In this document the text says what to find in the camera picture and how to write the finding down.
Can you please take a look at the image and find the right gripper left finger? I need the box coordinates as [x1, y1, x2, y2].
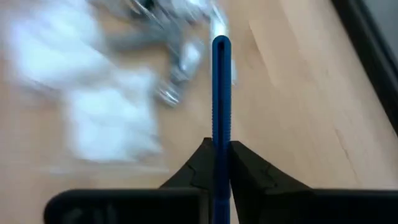
[43, 138, 214, 224]

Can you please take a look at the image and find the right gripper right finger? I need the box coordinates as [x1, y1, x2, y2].
[229, 141, 398, 224]

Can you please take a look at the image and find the clear bag of cotton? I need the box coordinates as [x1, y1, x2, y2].
[4, 7, 105, 93]
[63, 70, 170, 175]

